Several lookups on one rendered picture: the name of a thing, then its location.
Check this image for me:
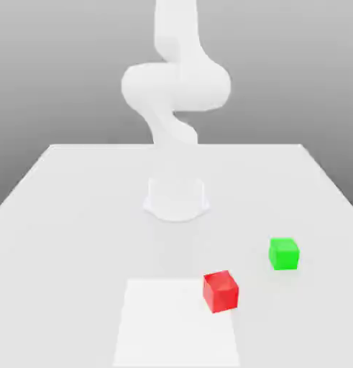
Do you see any small green cube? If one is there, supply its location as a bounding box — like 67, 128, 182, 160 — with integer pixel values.
268, 237, 301, 271

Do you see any small red cube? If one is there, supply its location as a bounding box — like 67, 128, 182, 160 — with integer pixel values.
202, 270, 239, 314

